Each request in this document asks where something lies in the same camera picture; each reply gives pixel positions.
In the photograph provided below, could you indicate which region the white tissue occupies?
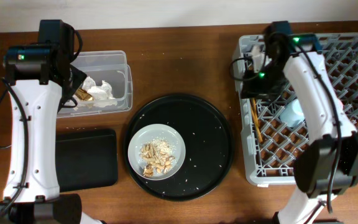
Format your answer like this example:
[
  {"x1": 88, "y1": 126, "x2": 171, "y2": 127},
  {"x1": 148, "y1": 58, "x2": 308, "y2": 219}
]
[{"x1": 73, "y1": 77, "x2": 117, "y2": 111}]

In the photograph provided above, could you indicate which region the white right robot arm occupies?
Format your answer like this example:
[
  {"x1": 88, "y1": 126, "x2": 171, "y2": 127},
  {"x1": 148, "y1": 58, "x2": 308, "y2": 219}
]
[{"x1": 239, "y1": 21, "x2": 358, "y2": 223}]

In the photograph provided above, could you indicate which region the black rectangular tray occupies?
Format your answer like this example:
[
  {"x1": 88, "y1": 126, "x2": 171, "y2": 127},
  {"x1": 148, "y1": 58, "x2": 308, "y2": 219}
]
[{"x1": 55, "y1": 129, "x2": 118, "y2": 192}]

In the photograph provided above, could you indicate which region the wooden chopstick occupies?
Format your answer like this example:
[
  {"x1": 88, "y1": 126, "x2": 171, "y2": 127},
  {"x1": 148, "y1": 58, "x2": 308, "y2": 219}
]
[
  {"x1": 250, "y1": 98, "x2": 259, "y2": 126},
  {"x1": 250, "y1": 98, "x2": 263, "y2": 143}
]

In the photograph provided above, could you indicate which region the gold snack wrapper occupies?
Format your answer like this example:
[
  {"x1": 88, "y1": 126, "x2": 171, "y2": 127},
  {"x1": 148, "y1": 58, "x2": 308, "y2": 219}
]
[{"x1": 75, "y1": 88, "x2": 93, "y2": 101}]

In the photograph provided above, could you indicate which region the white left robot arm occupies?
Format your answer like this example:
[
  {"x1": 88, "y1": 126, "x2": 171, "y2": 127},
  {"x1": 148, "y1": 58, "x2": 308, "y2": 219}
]
[{"x1": 0, "y1": 20, "x2": 94, "y2": 223}]

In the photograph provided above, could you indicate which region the grey dishwasher rack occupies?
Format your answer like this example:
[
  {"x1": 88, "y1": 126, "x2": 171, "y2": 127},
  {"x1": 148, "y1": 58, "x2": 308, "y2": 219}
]
[{"x1": 239, "y1": 32, "x2": 358, "y2": 187}]

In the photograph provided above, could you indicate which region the blue cup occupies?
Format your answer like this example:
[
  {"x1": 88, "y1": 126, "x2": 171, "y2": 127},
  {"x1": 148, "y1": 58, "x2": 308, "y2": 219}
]
[{"x1": 279, "y1": 99, "x2": 305, "y2": 128}]

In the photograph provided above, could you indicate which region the round black serving tray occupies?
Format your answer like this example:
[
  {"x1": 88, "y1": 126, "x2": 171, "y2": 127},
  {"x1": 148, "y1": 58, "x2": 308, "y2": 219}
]
[{"x1": 122, "y1": 94, "x2": 234, "y2": 202}]

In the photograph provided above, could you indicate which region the peanut shells and rice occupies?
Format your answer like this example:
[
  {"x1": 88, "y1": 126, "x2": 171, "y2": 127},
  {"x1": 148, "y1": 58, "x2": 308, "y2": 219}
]
[{"x1": 140, "y1": 139, "x2": 175, "y2": 177}]

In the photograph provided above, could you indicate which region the grey plate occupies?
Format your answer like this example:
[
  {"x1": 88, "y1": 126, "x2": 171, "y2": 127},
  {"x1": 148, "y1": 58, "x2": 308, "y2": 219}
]
[{"x1": 127, "y1": 124, "x2": 186, "y2": 180}]

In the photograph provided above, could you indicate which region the clear plastic waste bin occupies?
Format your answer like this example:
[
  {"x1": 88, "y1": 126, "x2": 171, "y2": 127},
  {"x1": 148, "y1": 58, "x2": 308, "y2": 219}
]
[{"x1": 57, "y1": 50, "x2": 133, "y2": 118}]

